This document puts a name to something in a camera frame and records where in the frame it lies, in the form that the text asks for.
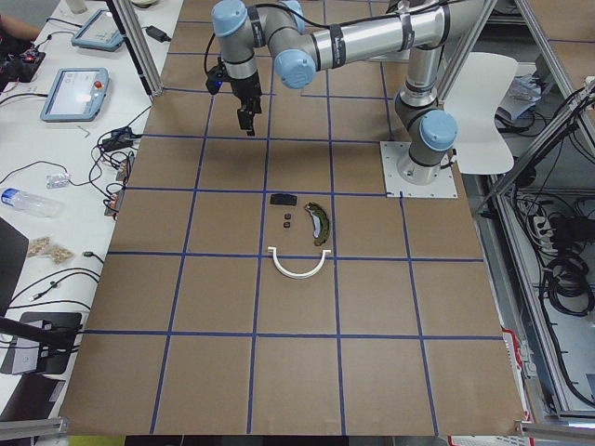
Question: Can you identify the black brake pad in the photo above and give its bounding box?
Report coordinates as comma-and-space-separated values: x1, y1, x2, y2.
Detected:
270, 193, 298, 206

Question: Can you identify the black power adapter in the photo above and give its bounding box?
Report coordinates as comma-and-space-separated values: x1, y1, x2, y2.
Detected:
145, 25, 171, 43

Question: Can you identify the green brake shoe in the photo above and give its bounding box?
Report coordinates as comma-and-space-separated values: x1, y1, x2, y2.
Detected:
304, 202, 330, 246

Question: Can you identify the far teach pendant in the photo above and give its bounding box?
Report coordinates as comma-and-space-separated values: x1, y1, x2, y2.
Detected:
71, 9, 124, 52

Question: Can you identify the teach pendant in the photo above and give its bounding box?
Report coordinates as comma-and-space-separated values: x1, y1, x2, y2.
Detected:
71, 9, 124, 52
40, 68, 110, 123

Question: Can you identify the near teach pendant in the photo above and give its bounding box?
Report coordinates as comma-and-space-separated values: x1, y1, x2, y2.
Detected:
40, 68, 110, 123

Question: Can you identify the clear plastic water bottle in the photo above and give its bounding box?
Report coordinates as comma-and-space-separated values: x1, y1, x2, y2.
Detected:
1, 188, 63, 217

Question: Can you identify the white plastic chair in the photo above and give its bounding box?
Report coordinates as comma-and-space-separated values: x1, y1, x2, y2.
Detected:
443, 52, 518, 175

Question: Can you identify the bag of wooden pieces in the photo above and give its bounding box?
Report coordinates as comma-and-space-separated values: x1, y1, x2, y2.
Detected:
26, 237, 74, 265

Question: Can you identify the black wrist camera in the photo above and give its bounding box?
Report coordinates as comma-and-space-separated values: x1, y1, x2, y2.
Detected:
205, 64, 229, 96

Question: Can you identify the white curved plastic bracket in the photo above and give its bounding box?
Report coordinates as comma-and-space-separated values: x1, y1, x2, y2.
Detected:
267, 246, 332, 280

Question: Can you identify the aluminium frame post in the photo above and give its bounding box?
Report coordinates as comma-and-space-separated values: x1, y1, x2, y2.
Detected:
106, 0, 163, 98

